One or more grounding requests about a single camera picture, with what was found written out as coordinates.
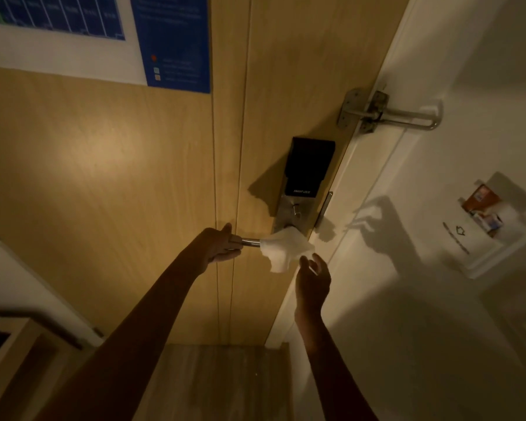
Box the blue white floor plan poster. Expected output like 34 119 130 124
0 0 211 94

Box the black silver door lock body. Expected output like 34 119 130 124
274 136 336 237

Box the silver door guard latch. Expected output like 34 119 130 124
336 88 444 134

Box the person's left hand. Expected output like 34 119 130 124
182 222 244 277

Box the person's right hand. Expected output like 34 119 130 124
294 253 332 320

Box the person's left forearm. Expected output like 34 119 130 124
34 258 202 421

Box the white wet wipe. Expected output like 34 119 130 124
259 226 316 275

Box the white key card holder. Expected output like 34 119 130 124
438 172 526 279

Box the person's right forearm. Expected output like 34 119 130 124
294 309 380 421

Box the wooden side table black top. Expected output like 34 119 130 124
0 318 88 421

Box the light wooden door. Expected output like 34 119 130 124
0 0 413 347

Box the dark lock edge plate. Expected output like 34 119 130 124
314 191 334 229

